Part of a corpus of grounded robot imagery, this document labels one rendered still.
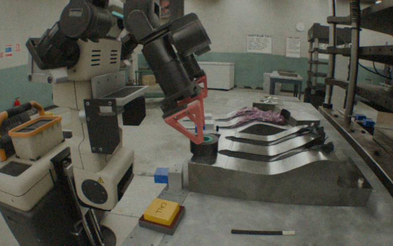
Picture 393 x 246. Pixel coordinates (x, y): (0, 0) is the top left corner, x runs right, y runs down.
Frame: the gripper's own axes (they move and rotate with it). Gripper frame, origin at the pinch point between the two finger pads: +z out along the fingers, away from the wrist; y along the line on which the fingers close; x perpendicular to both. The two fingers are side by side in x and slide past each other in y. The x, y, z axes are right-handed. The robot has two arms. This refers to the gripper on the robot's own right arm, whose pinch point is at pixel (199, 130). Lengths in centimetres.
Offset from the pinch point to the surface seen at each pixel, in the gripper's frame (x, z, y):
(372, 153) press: -61, 55, 30
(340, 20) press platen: -113, 0, 106
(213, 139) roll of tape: 0.4, 7.8, 12.4
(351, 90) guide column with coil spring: -82, 40, 74
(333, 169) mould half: -24.4, 21.9, -2.0
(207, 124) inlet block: 4.3, 10.9, 39.4
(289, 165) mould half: -15.0, 18.2, 2.5
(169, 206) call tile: 12.7, 11.4, -5.1
